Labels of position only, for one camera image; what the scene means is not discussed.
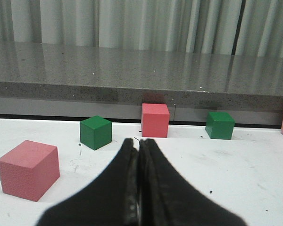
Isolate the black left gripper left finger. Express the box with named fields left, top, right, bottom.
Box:
left=37, top=138, right=138, bottom=226

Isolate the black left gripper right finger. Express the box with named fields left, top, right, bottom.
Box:
left=139, top=139, right=245, bottom=226

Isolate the green cube left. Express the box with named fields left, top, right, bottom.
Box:
left=80, top=116, right=112, bottom=150

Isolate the green cube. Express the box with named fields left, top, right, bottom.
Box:
left=80, top=116, right=112, bottom=150
left=205, top=112, right=235, bottom=140

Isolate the pink cube at back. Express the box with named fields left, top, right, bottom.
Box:
left=141, top=103, right=170, bottom=137

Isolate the pink cube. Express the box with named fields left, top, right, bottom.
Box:
left=141, top=103, right=170, bottom=137
left=0, top=140, right=60, bottom=202

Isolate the green cube right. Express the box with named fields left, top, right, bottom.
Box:
left=205, top=112, right=235, bottom=140

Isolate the pink cube front left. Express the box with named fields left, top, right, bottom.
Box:
left=0, top=140, right=60, bottom=202

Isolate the grey stone counter ledge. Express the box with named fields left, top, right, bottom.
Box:
left=0, top=41, right=283, bottom=126

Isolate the grey pleated curtain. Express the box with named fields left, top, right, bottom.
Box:
left=0, top=0, right=283, bottom=58

